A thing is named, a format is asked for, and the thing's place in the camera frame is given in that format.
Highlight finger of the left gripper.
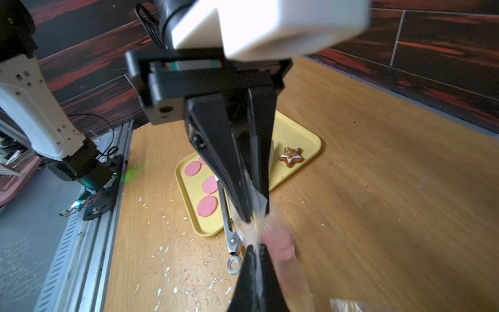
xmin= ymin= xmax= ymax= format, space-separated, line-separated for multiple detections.
xmin=185 ymin=94 xmax=252 ymax=224
xmin=248 ymin=87 xmax=277 ymax=200

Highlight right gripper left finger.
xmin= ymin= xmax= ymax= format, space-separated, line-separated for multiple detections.
xmin=227 ymin=245 xmax=259 ymax=312

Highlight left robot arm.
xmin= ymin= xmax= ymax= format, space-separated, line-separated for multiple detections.
xmin=1 ymin=1 xmax=370 ymax=223

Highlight metal tongs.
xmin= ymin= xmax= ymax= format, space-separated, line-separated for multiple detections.
xmin=216 ymin=178 xmax=242 ymax=276

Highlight clear resealable bag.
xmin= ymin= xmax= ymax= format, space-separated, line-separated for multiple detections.
xmin=232 ymin=181 xmax=315 ymax=311

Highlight pink round cookie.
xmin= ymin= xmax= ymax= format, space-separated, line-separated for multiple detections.
xmin=197 ymin=196 xmax=218 ymax=218
xmin=201 ymin=176 xmax=218 ymax=195
xmin=184 ymin=161 xmax=202 ymax=177

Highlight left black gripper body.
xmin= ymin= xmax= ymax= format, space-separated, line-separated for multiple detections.
xmin=126 ymin=48 xmax=292 ymax=125

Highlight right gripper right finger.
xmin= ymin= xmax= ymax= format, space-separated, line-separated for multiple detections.
xmin=259 ymin=244 xmax=289 ymax=312

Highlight star gingerbread cookie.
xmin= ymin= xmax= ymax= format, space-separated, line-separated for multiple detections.
xmin=278 ymin=147 xmax=304 ymax=168

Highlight yellow plastic tray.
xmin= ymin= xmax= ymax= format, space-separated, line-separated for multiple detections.
xmin=175 ymin=112 xmax=322 ymax=237

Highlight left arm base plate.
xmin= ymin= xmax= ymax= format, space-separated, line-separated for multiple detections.
xmin=83 ymin=155 xmax=125 ymax=221

